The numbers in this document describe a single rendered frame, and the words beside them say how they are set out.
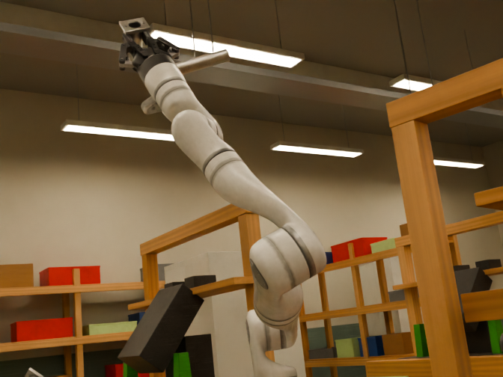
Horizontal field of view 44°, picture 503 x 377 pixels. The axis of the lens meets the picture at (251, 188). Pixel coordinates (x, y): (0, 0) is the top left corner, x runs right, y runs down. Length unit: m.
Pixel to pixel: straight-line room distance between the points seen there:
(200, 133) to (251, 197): 0.16
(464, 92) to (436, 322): 0.72
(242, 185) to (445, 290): 1.13
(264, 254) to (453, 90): 1.26
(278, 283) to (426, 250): 1.16
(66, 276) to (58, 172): 1.52
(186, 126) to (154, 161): 7.85
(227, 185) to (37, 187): 7.30
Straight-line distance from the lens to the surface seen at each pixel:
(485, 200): 1.85
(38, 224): 8.19
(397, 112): 2.17
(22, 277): 7.47
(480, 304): 2.09
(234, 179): 1.04
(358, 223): 10.88
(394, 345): 7.47
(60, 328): 7.51
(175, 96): 1.19
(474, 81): 2.06
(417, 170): 2.10
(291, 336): 1.32
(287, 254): 0.94
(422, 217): 2.07
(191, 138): 1.11
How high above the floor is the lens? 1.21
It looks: 13 degrees up
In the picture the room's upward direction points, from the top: 6 degrees counter-clockwise
